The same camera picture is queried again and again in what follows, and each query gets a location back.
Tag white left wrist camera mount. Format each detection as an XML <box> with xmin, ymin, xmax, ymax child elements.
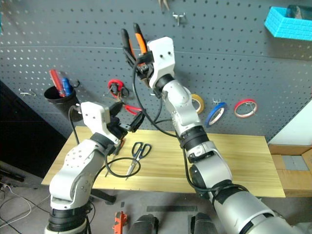
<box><xmin>79</xmin><ymin>101</ymin><xmax>120</xmax><ymax>145</ymax></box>

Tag blue tape roll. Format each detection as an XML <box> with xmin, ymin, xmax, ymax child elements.
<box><xmin>204</xmin><ymin>102</ymin><xmax>228</xmax><ymax>128</ymax></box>

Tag black round tool cup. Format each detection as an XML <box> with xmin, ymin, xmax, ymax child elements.
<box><xmin>43</xmin><ymin>84</ymin><xmax>83</xmax><ymax>123</ymax></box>

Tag large red tape roll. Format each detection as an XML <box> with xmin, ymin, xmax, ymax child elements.
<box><xmin>234</xmin><ymin>98</ymin><xmax>258</xmax><ymax>119</ymax></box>

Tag small red tape roll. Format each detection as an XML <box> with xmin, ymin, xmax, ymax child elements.
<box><xmin>108</xmin><ymin>78</ymin><xmax>125</xmax><ymax>95</ymax></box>

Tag hanging pliers with tan handles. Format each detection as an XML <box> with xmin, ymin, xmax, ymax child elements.
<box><xmin>157</xmin><ymin>0</ymin><xmax>171</xmax><ymax>11</ymax></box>

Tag black cabinet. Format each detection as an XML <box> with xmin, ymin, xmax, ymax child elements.
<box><xmin>0</xmin><ymin>80</ymin><xmax>68</xmax><ymax>180</ymax></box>

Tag brown cardboard box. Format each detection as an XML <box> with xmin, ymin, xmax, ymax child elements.
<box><xmin>267</xmin><ymin>143</ymin><xmax>312</xmax><ymax>198</ymax></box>

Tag blue handled screwdriver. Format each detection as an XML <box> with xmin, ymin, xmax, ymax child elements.
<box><xmin>61</xmin><ymin>78</ymin><xmax>73</xmax><ymax>96</ymax></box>

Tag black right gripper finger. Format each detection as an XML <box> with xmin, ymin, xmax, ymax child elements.
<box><xmin>137</xmin><ymin>51</ymin><xmax>155</xmax><ymax>65</ymax></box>
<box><xmin>123</xmin><ymin>48</ymin><xmax>138</xmax><ymax>70</ymax></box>

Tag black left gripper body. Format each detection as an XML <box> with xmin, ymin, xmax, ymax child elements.
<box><xmin>106</xmin><ymin>116</ymin><xmax>129</xmax><ymax>142</ymax></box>

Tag grey metal pegboard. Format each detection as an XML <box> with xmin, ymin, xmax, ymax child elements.
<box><xmin>0</xmin><ymin>0</ymin><xmax>312</xmax><ymax>145</ymax></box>

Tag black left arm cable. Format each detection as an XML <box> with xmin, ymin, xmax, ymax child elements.
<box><xmin>68</xmin><ymin>105</ymin><xmax>141</xmax><ymax>178</ymax></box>

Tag orange black handled pliers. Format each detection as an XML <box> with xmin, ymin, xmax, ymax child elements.
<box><xmin>120</xmin><ymin>22</ymin><xmax>150</xmax><ymax>64</ymax></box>

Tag black table leg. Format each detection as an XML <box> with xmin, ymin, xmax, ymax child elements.
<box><xmin>90</xmin><ymin>189</ymin><xmax>117</xmax><ymax>205</ymax></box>

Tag cyan plastic basket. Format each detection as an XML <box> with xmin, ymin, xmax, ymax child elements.
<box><xmin>264</xmin><ymin>6</ymin><xmax>312</xmax><ymax>41</ymax></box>

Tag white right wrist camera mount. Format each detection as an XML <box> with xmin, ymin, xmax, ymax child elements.
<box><xmin>146</xmin><ymin>37</ymin><xmax>176</xmax><ymax>89</ymax></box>

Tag dark rounded shape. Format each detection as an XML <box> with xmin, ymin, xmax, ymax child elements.
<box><xmin>131</xmin><ymin>214</ymin><xmax>159</xmax><ymax>234</ymax></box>
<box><xmin>190</xmin><ymin>212</ymin><xmax>218</xmax><ymax>234</ymax></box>

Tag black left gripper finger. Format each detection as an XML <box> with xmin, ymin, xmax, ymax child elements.
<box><xmin>123</xmin><ymin>111</ymin><xmax>146</xmax><ymax>134</ymax></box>
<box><xmin>109</xmin><ymin>101</ymin><xmax>124</xmax><ymax>119</ymax></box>

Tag black handled scissors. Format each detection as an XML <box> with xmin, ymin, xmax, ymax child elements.
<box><xmin>125</xmin><ymin>141</ymin><xmax>152</xmax><ymax>176</ymax></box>

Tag white floor cable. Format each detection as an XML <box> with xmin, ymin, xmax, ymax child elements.
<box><xmin>0</xmin><ymin>184</ymin><xmax>51</xmax><ymax>227</ymax></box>

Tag white board panel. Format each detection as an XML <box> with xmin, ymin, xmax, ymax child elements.
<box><xmin>268</xmin><ymin>106</ymin><xmax>312</xmax><ymax>147</ymax></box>

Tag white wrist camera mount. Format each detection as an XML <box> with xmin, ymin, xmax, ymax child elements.
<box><xmin>146</xmin><ymin>37</ymin><xmax>176</xmax><ymax>89</ymax></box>
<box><xmin>79</xmin><ymin>101</ymin><xmax>120</xmax><ymax>145</ymax></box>

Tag orange tool on floor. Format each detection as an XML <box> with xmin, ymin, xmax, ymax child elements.
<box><xmin>112</xmin><ymin>211</ymin><xmax>129</xmax><ymax>234</ymax></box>

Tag yellow tape roll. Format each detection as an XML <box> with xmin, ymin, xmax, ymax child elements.
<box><xmin>191</xmin><ymin>94</ymin><xmax>206</xmax><ymax>115</ymax></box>

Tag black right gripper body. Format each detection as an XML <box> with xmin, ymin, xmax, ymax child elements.
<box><xmin>135</xmin><ymin>62</ymin><xmax>156</xmax><ymax>86</ymax></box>

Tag dark item in basket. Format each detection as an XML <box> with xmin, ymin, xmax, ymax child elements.
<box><xmin>286</xmin><ymin>4</ymin><xmax>312</xmax><ymax>20</ymax></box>

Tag red handled cutters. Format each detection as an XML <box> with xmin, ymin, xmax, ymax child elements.
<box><xmin>104</xmin><ymin>94</ymin><xmax>143</xmax><ymax>115</ymax></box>

